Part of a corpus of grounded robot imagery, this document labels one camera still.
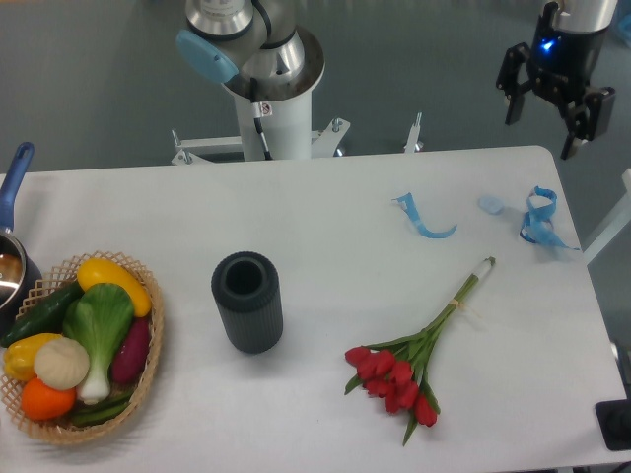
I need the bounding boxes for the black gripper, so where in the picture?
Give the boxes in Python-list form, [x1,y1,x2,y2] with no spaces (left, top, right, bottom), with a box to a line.
[496,2,615,160]

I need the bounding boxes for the red tulip bouquet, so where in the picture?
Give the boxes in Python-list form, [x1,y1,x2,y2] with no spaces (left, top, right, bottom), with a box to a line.
[344,256,496,444]

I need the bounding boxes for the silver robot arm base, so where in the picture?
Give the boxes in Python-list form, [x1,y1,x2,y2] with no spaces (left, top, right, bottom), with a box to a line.
[175,0,324,101]

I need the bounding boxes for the light blue round cap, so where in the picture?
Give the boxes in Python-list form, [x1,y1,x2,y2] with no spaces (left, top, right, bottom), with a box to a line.
[478,195,504,215]

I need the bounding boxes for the blue ribbon tangle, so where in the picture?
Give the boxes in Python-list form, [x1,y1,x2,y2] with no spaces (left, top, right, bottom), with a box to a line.
[519,186,580,250]

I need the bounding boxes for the blue ribbon strip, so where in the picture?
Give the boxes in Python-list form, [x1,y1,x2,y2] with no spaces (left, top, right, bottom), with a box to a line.
[392,192,457,239]

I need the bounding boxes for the white metal robot stand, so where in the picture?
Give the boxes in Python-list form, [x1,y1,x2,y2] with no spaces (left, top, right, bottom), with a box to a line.
[170,88,424,167]

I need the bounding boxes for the black device at edge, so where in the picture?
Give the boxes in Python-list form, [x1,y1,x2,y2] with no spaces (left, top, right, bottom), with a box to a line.
[595,399,630,451]

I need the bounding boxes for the dark grey ribbed vase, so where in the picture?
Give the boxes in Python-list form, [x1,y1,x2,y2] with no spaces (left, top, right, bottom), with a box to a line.
[210,251,284,354]

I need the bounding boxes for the purple sweet potato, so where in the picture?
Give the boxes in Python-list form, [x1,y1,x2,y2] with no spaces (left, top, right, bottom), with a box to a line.
[110,317,151,384]

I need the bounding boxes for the green bok choy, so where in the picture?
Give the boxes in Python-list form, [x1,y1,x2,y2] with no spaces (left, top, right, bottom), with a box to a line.
[62,283,134,405]

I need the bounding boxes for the woven wicker basket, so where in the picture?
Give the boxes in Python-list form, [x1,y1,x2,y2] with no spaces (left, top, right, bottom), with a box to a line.
[1,250,165,445]

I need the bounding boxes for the green bean pods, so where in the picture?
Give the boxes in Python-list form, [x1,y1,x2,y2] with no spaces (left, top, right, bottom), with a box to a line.
[69,391,132,428]

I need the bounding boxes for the green cucumber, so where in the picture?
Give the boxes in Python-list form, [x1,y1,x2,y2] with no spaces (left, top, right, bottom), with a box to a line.
[1,281,84,348]

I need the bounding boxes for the beige steamed bun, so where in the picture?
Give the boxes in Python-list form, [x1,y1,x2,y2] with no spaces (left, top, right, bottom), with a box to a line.
[34,337,90,390]

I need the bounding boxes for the yellow bell pepper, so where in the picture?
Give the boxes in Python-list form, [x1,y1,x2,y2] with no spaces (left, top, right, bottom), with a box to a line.
[3,333,62,382]

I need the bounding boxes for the orange fruit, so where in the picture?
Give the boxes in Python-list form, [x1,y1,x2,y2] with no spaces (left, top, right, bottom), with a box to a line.
[21,377,76,421]

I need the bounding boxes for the white frame bar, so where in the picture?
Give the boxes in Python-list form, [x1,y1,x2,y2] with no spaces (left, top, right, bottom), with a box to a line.
[583,169,630,265]

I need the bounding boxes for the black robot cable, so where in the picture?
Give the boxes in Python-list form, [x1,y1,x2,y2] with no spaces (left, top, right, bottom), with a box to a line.
[248,77,273,162]

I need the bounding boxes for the blue handled saucepan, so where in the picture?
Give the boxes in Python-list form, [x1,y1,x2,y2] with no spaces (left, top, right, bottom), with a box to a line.
[1,142,41,336]

